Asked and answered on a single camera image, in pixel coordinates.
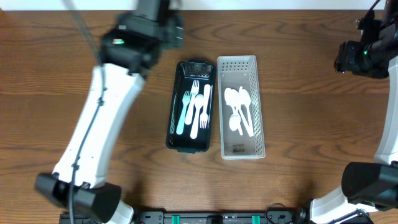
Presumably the white plastic spoon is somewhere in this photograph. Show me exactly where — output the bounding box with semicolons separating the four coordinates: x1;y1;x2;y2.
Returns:
224;88;244;124
229;105;243;136
235;89;254;137
239;87;254;137

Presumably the wooden fork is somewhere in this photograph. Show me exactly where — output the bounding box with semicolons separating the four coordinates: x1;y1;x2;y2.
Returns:
200;84;211;129
185;80;200;125
176;91;190;135

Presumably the clear perforated plastic basket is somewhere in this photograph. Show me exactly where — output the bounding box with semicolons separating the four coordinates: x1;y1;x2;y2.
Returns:
217;55;266;160

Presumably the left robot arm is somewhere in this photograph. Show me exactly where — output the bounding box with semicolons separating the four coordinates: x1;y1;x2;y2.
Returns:
35;0;183;223

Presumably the black perforated plastic basket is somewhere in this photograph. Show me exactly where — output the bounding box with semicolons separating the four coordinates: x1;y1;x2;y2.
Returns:
165;60;216;154

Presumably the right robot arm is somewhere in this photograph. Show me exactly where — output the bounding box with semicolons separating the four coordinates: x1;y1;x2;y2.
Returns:
295;1;397;223

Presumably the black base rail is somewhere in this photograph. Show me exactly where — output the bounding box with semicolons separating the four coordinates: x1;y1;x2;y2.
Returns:
74;208;374;224

